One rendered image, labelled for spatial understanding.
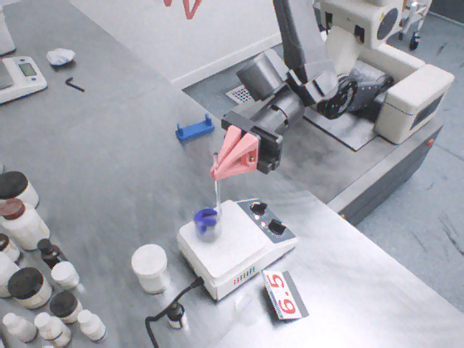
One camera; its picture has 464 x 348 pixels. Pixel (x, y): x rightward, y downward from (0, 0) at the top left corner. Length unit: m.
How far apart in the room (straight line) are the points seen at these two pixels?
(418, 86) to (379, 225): 0.63
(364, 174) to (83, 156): 0.99
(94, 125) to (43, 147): 0.14
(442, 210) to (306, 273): 1.32
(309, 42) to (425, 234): 1.35
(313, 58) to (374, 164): 0.92
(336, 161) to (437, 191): 0.71
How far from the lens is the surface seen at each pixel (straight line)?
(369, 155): 1.54
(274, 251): 0.68
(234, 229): 0.66
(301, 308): 0.70
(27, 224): 0.78
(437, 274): 1.76
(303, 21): 0.66
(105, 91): 1.16
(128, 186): 0.87
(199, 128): 0.96
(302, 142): 1.52
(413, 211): 1.91
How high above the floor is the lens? 1.39
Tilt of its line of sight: 49 degrees down
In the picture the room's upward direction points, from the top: straight up
